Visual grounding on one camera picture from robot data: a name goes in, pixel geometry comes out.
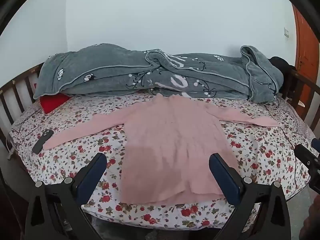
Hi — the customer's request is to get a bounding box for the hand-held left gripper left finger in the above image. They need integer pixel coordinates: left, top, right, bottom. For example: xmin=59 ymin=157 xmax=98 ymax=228
xmin=25 ymin=152 xmax=108 ymax=240

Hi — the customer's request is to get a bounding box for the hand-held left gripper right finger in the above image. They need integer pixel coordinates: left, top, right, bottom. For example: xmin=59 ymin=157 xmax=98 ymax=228
xmin=209 ymin=152 xmax=293 ymax=240

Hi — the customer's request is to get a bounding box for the pink knit sweater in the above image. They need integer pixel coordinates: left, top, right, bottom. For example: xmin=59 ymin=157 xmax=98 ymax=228
xmin=43 ymin=93 xmax=283 ymax=204

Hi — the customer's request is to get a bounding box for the floral bed sheet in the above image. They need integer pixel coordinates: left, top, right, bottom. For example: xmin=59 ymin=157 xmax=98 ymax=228
xmin=9 ymin=91 xmax=316 ymax=233

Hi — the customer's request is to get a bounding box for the black phone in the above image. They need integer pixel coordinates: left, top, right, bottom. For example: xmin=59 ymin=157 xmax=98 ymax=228
xmin=32 ymin=129 xmax=54 ymax=155

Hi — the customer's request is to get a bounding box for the red pillow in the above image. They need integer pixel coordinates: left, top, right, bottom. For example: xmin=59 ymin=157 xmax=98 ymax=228
xmin=40 ymin=94 xmax=71 ymax=114

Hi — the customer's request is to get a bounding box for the black cloth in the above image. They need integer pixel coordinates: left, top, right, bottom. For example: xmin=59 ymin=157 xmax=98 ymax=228
xmin=269 ymin=56 xmax=297 ymax=93

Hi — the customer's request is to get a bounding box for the orange wooden door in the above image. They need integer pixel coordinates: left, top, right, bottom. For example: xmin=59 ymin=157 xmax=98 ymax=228
xmin=291 ymin=4 xmax=320 ymax=110

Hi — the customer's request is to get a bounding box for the grey printed blanket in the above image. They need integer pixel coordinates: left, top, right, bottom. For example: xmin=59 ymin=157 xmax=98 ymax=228
xmin=33 ymin=44 xmax=284 ymax=103

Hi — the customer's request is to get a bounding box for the white cable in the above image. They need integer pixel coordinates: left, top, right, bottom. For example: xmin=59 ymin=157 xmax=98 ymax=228
xmin=6 ymin=140 xmax=16 ymax=160

